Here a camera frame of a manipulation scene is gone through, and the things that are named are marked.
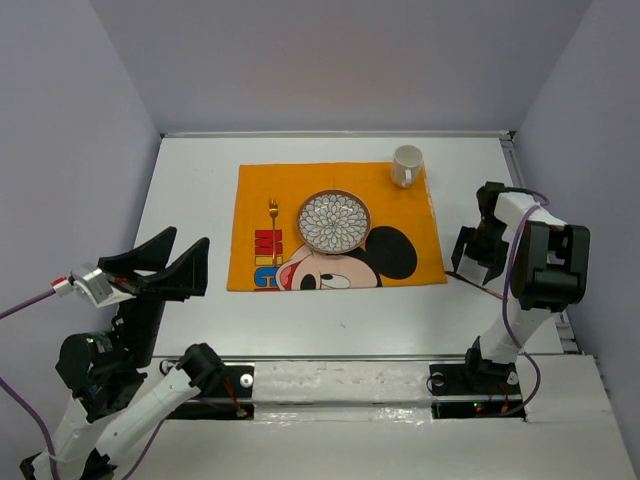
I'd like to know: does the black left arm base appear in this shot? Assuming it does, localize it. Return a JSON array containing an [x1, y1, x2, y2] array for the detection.
[[167, 362, 255, 421]]

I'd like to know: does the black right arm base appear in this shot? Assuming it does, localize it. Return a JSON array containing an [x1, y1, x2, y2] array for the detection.
[[426, 363, 526, 420]]

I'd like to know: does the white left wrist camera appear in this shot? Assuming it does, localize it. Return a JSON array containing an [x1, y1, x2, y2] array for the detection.
[[51, 265, 134, 308]]

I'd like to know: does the copper fork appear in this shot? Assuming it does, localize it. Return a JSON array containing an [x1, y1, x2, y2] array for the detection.
[[268, 198, 279, 266]]

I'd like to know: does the white mug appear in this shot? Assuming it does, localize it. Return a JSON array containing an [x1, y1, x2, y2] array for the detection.
[[391, 145, 424, 189]]

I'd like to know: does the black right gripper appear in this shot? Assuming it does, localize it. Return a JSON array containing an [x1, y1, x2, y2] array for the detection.
[[451, 216, 510, 283]]

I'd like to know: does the floral patterned plate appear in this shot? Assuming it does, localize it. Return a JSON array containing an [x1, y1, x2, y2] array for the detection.
[[296, 190, 372, 255]]

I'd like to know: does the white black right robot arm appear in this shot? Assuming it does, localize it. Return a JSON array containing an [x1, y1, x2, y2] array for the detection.
[[155, 183, 589, 392]]

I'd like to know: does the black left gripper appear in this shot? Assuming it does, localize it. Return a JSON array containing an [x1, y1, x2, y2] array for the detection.
[[101, 223, 214, 366]]

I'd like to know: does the orange cartoon mouse placemat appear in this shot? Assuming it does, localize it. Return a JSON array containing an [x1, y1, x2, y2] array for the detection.
[[227, 162, 446, 292]]

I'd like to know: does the copper knife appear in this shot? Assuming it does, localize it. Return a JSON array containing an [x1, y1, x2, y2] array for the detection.
[[445, 270, 503, 300]]

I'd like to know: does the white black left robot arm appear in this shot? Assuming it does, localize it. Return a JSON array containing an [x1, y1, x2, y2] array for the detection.
[[20, 226, 225, 479]]

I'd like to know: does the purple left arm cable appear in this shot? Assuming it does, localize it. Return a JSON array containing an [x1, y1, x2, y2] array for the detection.
[[0, 289, 166, 480]]

